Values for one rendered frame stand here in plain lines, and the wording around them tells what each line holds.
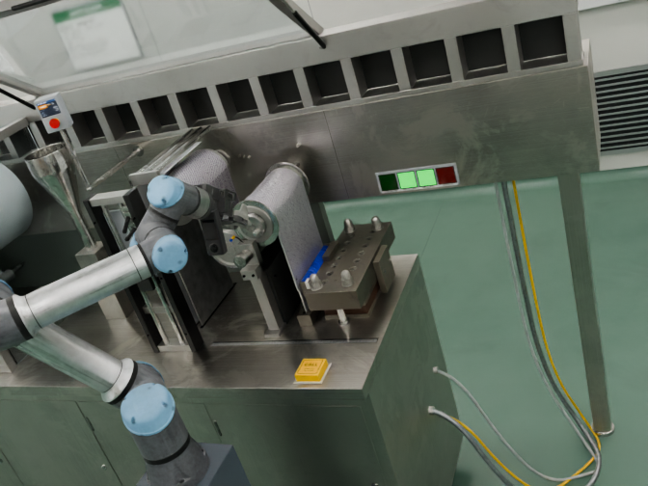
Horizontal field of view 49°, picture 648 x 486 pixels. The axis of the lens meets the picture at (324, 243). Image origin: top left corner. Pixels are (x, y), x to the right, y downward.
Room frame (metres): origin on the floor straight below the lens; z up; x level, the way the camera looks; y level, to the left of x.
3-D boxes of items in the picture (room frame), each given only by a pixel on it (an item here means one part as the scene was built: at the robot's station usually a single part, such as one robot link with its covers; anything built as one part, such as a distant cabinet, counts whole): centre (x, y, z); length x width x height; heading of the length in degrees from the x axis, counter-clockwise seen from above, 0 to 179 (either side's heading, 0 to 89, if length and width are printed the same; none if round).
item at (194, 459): (1.35, 0.50, 0.95); 0.15 x 0.15 x 0.10
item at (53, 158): (2.28, 0.76, 1.50); 0.14 x 0.14 x 0.06
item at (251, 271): (1.83, 0.22, 1.05); 0.06 x 0.05 x 0.31; 153
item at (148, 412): (1.36, 0.50, 1.07); 0.13 x 0.12 x 0.14; 18
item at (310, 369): (1.57, 0.13, 0.91); 0.07 x 0.07 x 0.02; 63
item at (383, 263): (1.89, -0.15, 0.97); 0.10 x 0.03 x 0.11; 153
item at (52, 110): (2.13, 0.64, 1.66); 0.07 x 0.07 x 0.10; 89
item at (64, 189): (2.28, 0.76, 1.19); 0.14 x 0.14 x 0.57
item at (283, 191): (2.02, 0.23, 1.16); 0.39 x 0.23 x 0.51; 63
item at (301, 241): (1.93, 0.06, 1.11); 0.23 x 0.01 x 0.18; 153
